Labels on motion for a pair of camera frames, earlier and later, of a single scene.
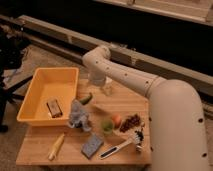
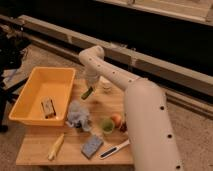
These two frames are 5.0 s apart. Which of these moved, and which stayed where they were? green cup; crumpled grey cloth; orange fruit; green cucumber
Moved: green cucumber
Stayed: green cup; crumpled grey cloth; orange fruit
